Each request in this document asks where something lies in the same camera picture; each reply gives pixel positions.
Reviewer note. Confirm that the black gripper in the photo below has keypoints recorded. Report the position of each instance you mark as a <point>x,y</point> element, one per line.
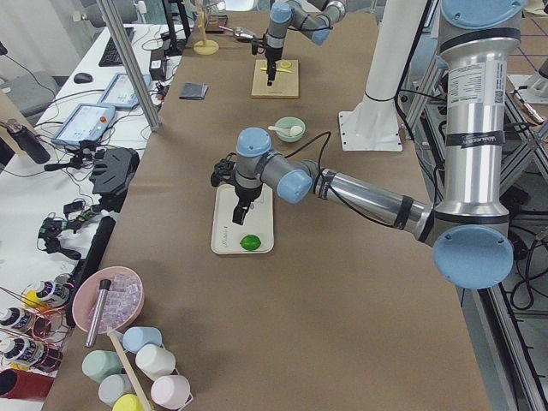
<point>245,194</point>
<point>271,59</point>

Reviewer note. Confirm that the white steamed bun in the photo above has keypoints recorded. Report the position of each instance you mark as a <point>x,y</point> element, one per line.
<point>295,130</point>

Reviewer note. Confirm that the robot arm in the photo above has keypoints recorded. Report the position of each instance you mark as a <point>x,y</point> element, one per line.
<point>466,225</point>
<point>285,15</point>

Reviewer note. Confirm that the light green bowl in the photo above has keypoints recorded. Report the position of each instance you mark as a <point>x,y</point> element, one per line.
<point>287,123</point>

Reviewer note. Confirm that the pink bowl with ice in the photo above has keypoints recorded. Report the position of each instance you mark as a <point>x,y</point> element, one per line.
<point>124,300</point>

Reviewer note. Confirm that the metal tube in bowl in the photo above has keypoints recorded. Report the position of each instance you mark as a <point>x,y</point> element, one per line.
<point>92,333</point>

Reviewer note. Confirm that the yellow plastic knife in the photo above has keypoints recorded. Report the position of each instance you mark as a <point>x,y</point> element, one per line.
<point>282,70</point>

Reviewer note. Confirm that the bamboo cutting board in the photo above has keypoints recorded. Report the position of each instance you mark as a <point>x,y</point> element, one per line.
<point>284,86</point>

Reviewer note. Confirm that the beige rabbit tray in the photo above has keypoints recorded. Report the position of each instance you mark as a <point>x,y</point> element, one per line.
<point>226,235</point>

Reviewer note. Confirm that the green lime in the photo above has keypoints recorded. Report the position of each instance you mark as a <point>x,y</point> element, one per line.
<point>250,242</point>

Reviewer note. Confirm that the metal scoop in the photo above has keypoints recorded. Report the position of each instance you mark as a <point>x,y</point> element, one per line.
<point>241,34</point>

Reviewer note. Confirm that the wooden mug tree stand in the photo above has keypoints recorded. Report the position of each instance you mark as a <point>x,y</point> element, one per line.
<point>204,46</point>

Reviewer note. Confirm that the grey folded cloth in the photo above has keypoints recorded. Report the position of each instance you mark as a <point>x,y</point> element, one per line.
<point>193,91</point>

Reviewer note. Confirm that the black gripper part on desk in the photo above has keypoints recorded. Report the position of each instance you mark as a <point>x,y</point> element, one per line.
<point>112,172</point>

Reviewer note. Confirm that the far teach pendant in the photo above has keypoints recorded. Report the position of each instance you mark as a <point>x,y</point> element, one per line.
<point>119,93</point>

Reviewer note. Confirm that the teach pendant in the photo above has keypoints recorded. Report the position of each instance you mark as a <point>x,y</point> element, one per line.
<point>119,93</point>
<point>86,122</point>

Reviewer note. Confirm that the black keyboard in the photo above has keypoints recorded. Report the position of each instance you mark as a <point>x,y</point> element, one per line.
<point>111,56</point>

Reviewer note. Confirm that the blue cup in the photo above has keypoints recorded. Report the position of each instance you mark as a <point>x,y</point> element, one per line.
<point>136,337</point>

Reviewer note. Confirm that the white cup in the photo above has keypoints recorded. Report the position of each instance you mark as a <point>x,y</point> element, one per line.
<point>155,362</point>

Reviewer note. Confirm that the near teach pendant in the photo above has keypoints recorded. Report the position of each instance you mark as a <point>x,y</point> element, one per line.
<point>86,122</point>

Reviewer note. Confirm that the black computer mouse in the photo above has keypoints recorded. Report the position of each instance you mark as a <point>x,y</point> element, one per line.
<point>83,78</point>

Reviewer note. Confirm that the pink cup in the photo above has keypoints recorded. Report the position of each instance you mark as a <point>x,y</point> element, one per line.
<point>171,392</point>

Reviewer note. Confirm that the green cup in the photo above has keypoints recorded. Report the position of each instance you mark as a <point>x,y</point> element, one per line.
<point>100,364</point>

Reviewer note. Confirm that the grey cup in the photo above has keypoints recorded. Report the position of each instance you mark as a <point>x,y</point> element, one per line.
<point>113,387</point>

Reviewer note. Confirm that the yellow cup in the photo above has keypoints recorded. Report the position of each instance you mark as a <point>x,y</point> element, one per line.
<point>127,402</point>

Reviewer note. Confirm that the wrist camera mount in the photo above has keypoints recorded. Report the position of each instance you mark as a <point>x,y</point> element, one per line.
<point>224,171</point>
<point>258,45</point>

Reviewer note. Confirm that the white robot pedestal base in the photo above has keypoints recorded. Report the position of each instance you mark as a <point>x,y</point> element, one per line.
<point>372,126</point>

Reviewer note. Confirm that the aluminium frame post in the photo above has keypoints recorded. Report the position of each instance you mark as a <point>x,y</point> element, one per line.
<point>114,22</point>

